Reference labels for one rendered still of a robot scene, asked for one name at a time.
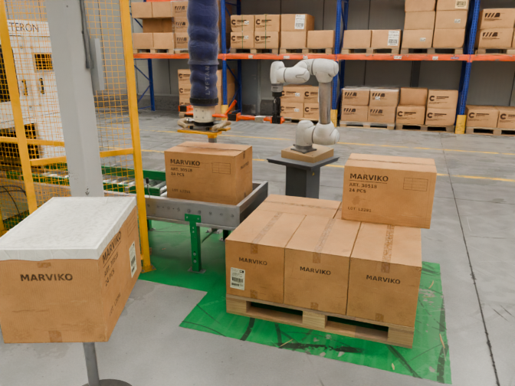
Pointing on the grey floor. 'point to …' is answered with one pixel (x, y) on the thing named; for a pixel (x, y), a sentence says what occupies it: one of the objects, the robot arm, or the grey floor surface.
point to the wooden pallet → (234, 302)
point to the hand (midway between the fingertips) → (276, 119)
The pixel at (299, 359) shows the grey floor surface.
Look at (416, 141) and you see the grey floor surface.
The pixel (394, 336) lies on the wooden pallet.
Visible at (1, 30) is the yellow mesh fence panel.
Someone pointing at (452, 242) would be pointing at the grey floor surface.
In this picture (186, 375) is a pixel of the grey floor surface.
